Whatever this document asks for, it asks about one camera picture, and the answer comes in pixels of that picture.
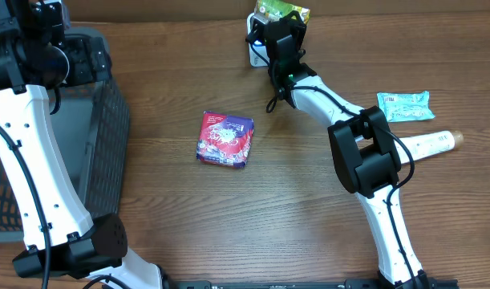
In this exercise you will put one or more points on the red purple snack bag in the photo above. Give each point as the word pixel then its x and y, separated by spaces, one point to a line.
pixel 224 139

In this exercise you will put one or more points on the teal snack packet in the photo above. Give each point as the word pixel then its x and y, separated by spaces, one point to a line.
pixel 399 107

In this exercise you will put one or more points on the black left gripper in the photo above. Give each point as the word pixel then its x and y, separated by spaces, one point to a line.
pixel 91 61

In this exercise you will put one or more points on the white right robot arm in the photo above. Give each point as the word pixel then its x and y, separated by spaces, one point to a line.
pixel 364 150

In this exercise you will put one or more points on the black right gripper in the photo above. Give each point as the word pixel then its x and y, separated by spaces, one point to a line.
pixel 289 21

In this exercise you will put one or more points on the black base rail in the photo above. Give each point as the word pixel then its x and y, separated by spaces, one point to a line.
pixel 348 284

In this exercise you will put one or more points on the green tea drink carton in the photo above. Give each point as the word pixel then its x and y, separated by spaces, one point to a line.
pixel 276 9

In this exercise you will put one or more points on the grey plastic mesh basket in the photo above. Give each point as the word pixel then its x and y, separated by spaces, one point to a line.
pixel 104 152

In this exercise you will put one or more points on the white conditioner tube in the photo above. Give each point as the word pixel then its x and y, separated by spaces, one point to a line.
pixel 428 145

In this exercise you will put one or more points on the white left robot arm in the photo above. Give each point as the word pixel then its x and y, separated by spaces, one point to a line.
pixel 38 55

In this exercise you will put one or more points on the white barcode scanner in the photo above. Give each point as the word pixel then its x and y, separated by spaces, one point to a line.
pixel 257 55

